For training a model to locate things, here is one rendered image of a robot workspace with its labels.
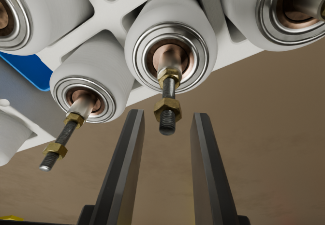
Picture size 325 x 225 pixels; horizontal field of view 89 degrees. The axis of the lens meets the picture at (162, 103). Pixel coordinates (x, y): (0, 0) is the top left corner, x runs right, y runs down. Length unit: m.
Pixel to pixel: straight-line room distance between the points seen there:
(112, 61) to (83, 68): 0.04
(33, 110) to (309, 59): 0.66
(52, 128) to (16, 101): 0.09
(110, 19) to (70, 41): 0.07
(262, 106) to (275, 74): 0.12
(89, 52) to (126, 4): 0.07
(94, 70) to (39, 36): 0.06
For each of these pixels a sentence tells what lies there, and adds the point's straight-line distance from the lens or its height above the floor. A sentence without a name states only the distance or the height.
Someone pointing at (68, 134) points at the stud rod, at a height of 0.30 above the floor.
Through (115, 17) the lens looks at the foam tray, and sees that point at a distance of 0.24.
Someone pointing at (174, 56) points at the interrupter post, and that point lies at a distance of 0.16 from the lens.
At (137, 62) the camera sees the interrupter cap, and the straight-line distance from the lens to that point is 0.17.
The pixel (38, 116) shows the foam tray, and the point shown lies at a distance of 0.46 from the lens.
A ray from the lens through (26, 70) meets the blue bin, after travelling 0.46.
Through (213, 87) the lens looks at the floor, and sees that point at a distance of 0.51.
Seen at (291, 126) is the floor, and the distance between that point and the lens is 0.73.
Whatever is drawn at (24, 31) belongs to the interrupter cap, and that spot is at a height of 0.25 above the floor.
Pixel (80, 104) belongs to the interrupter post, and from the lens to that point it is 0.21.
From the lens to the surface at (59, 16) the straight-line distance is 0.22.
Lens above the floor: 0.40
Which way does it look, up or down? 49 degrees down
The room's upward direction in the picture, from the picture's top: 175 degrees counter-clockwise
